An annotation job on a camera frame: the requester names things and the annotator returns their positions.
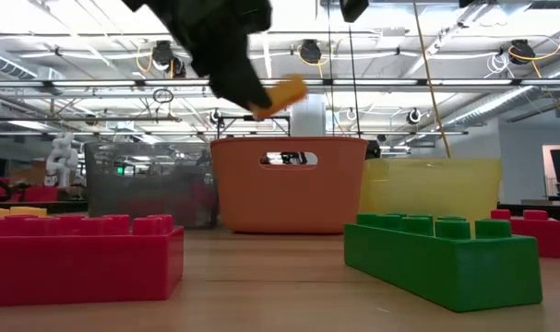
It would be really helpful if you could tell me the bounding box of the grey translucent plastic bin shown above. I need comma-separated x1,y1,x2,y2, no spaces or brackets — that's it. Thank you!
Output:
83,140,221,231

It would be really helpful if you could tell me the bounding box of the red building block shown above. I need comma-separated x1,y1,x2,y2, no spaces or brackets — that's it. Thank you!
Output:
490,208,560,261
0,213,186,309

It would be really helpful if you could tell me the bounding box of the yellow hanging cable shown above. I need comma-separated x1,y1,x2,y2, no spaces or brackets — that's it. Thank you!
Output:
411,0,453,160

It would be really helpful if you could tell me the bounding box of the yellow eight-stud block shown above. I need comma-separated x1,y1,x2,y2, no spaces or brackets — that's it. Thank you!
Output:
0,205,49,219

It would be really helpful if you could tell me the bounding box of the tall yellow building block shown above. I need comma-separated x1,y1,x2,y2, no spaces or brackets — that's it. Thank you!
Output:
250,73,310,123

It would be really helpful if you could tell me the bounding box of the yellow translucent plastic bin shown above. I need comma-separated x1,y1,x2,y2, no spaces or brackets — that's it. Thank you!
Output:
358,157,504,232

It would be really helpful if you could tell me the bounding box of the silver ceiling duct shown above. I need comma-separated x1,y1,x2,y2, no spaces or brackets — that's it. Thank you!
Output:
443,53,560,132

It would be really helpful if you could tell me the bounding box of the orange plastic bin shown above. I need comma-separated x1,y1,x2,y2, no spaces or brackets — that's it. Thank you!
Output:
209,136,370,236

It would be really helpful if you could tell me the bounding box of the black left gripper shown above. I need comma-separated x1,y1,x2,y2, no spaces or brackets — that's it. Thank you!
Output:
168,0,274,113

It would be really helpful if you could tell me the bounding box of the green eight-stud block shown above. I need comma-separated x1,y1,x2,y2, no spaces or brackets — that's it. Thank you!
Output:
342,211,545,314

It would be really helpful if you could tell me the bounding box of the thin black hanging cable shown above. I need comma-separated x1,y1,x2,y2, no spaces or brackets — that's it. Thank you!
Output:
326,0,335,138

